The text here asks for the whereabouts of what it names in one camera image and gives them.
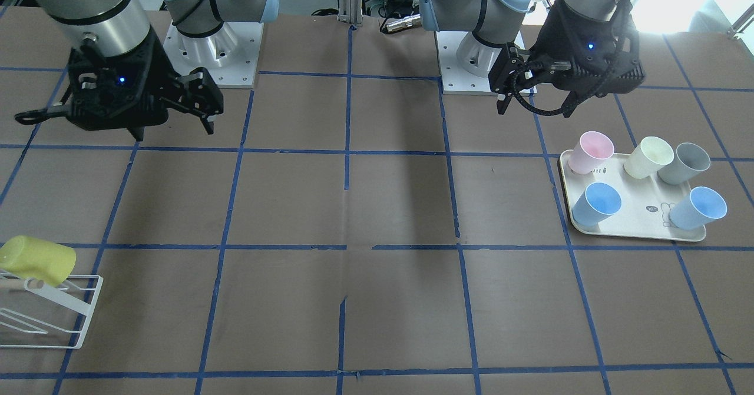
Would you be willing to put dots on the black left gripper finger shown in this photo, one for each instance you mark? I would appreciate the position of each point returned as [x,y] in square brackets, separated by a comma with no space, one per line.
[504,76]
[574,99]

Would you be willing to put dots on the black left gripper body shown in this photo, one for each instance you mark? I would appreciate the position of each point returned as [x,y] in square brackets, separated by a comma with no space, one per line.
[556,37]

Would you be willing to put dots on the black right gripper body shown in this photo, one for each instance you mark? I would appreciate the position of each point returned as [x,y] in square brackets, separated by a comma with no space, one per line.
[155,68]

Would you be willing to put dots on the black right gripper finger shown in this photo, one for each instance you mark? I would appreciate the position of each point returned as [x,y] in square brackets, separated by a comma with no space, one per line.
[196,93]
[137,133]

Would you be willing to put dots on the yellow ikea cup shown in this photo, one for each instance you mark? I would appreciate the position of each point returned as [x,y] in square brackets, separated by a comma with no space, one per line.
[30,257]

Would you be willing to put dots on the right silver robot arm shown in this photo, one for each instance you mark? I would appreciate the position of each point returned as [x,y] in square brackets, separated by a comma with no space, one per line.
[106,28]

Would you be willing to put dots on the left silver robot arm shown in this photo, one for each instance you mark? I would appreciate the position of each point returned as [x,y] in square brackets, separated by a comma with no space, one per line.
[495,23]

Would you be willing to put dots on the pink ikea cup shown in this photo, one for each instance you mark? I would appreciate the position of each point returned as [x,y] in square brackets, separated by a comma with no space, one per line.
[592,149]

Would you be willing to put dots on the cream white ikea cup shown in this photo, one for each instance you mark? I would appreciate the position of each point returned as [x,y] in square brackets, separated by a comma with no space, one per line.
[650,156]

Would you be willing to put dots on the light blue cup far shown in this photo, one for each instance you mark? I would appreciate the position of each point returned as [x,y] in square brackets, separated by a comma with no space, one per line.
[598,202]

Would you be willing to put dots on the light blue cup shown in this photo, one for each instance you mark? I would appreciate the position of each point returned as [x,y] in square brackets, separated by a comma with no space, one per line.
[703,205]
[598,202]

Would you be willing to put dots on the grey ikea cup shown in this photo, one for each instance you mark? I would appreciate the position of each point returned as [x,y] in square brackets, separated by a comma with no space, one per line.
[690,160]

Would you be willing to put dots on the light blue cup near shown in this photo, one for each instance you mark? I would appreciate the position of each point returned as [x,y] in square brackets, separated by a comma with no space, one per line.
[703,205]

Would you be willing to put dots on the beige serving tray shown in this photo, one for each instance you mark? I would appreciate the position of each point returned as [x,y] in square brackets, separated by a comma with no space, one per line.
[646,204]

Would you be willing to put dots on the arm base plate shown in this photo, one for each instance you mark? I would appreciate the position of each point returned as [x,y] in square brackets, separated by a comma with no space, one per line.
[231,55]
[464,63]

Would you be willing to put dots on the white wire cup rack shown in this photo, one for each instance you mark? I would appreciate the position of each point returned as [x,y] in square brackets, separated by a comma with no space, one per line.
[35,314]

